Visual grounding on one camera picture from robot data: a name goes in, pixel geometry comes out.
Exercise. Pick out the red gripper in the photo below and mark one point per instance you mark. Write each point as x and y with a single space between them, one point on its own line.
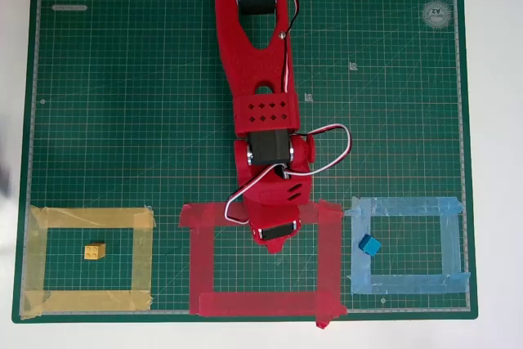
276 233

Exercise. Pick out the red robot arm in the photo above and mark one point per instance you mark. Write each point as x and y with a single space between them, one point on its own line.
237 59

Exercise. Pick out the red tape square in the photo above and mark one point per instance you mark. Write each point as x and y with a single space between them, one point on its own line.
202 263

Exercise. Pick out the blue tape square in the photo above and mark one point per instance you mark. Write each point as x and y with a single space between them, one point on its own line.
360 271

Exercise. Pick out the blue cube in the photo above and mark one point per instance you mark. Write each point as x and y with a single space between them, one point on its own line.
370 245

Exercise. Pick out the yellow cube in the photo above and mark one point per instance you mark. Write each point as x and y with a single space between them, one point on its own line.
95 251

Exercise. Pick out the yellow tape square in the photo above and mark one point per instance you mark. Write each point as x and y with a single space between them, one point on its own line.
90 218

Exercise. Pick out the green cutting mat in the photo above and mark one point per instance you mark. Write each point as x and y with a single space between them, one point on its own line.
122 120

